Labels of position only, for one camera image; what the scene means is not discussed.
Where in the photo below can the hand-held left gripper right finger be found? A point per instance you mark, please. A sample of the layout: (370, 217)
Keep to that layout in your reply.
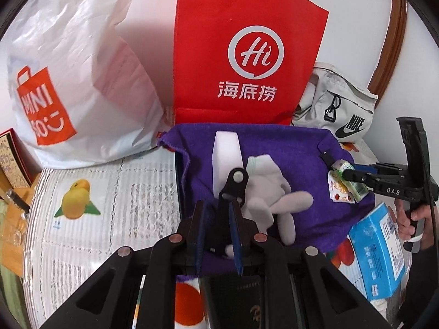
(236, 236)

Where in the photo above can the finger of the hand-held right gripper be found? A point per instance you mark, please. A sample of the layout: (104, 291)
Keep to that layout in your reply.
(358, 177)
(363, 168)

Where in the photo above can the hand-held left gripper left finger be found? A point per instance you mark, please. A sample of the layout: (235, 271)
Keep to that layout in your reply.
(199, 233)

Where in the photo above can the green packet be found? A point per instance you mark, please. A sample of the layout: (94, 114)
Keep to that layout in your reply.
(360, 192)

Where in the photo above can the fruit-printed packet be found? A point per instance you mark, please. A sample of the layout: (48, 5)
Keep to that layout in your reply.
(338, 192)

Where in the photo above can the white gloves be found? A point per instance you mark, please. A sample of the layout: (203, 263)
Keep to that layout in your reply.
(271, 192)

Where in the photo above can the white sponge block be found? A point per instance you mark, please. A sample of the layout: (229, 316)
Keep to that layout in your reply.
(224, 154)

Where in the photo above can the person's right hand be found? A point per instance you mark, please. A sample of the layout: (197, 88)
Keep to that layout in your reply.
(403, 222)

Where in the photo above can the dark green box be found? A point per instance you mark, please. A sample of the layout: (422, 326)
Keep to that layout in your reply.
(236, 301)

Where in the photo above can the blue tissue pack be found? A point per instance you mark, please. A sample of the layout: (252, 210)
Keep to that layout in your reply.
(374, 246)

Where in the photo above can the purple towel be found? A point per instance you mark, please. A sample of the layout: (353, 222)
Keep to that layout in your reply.
(199, 150)

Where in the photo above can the grey waist bag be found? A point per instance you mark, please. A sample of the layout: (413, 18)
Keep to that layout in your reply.
(322, 85)

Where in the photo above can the white plastic shopping bag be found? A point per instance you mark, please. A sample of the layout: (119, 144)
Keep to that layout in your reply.
(103, 75)

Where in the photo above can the black pen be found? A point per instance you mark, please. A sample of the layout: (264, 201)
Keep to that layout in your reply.
(15, 201)

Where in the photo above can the red paper shopping bag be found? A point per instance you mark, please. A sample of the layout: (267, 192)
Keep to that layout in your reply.
(205, 41)

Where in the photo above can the green bed sheet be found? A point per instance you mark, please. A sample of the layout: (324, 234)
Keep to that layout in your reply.
(13, 301)

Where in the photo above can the brown patterned box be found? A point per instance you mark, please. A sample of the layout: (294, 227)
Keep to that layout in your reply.
(13, 157)

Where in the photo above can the brown wooden door frame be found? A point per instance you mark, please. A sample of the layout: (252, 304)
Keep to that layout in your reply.
(394, 31)

